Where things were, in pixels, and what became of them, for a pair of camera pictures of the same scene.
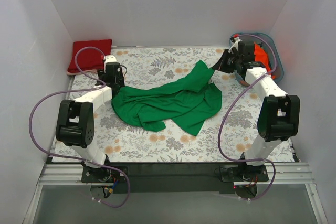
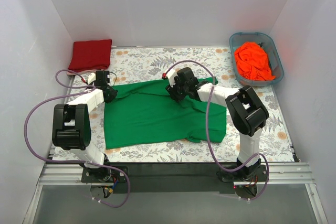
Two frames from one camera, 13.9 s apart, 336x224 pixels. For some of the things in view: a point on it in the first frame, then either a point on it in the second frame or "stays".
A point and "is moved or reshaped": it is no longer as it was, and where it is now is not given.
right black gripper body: x=227 y=61 -> x=174 y=93
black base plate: x=176 y=178 stays
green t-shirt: x=186 y=100 is moved or reshaped
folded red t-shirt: x=89 y=59 stays
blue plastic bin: x=277 y=70 stays
